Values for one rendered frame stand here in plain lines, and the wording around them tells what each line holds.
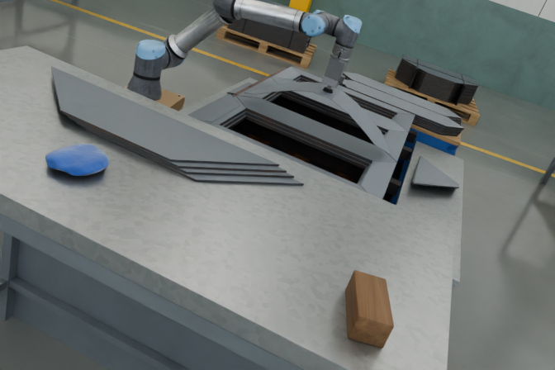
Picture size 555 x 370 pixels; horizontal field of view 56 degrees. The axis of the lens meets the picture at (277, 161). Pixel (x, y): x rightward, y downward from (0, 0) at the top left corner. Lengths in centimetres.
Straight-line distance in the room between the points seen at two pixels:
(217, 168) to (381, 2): 806
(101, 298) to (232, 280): 107
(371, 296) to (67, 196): 56
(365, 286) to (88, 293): 122
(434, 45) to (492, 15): 98
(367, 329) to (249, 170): 50
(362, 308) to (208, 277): 25
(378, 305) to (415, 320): 12
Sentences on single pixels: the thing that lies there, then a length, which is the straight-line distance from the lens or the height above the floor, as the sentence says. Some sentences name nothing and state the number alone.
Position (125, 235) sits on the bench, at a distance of 93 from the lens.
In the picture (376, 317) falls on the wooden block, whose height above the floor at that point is 110.
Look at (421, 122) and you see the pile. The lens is 295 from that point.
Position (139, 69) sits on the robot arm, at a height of 85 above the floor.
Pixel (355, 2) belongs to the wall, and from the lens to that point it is 912.
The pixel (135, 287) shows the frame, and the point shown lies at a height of 100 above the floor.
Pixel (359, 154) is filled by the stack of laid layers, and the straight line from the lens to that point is 208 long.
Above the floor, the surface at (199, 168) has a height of 106.
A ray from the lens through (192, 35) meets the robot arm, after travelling 231.
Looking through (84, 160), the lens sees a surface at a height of 108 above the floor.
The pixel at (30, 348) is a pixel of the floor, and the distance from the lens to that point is 216.
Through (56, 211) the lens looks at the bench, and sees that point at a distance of 97.
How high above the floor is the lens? 161
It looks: 25 degrees down
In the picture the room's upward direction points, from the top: 18 degrees clockwise
